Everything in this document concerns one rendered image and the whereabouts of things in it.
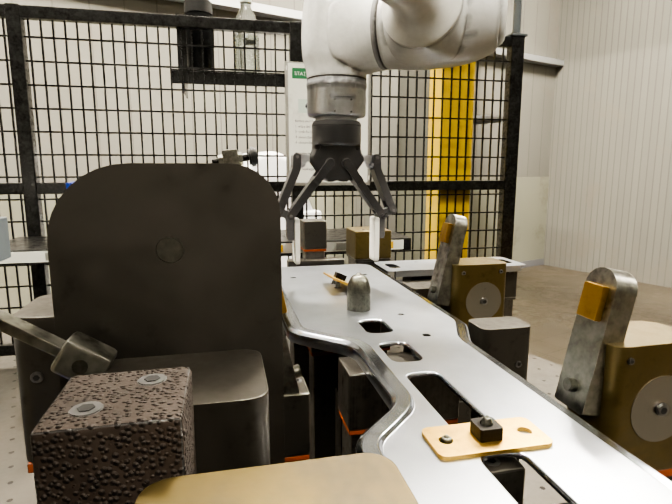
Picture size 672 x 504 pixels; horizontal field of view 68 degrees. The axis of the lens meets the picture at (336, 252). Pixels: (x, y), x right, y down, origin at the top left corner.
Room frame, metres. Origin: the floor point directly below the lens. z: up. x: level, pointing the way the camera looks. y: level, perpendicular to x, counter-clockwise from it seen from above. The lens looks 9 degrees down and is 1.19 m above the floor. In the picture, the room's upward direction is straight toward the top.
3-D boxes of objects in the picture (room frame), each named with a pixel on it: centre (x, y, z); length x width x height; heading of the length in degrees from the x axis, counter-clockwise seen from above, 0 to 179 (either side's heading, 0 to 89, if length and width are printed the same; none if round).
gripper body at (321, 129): (0.78, 0.00, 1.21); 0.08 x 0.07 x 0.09; 103
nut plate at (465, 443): (0.32, -0.10, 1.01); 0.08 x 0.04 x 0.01; 102
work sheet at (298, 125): (1.34, 0.02, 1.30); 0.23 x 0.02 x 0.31; 103
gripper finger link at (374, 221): (0.79, -0.06, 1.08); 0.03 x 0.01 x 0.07; 13
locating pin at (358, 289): (0.65, -0.03, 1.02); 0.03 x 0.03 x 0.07
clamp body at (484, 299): (0.77, -0.23, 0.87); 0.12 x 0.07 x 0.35; 103
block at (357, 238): (1.07, -0.07, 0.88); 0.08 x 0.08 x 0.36; 13
